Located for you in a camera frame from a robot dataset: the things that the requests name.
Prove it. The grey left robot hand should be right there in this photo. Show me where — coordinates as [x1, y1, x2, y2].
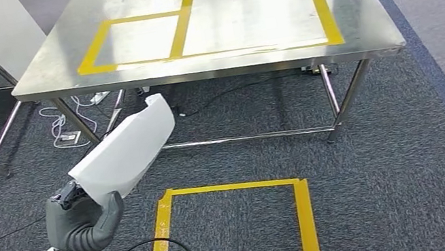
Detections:
[39, 172, 132, 251]

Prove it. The white triangular plastic part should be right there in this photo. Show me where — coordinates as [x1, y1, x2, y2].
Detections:
[57, 90, 188, 212]

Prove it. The stainless steel workbench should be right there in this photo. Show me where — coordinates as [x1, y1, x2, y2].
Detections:
[0, 0, 423, 199]

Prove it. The grey floor socket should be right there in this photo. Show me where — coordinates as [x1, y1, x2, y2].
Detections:
[58, 129, 84, 148]

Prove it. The white power strip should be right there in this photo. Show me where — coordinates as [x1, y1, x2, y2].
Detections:
[88, 89, 114, 107]

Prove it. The small yellow tape rectangle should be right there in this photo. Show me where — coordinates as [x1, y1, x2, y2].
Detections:
[69, 6, 193, 79]

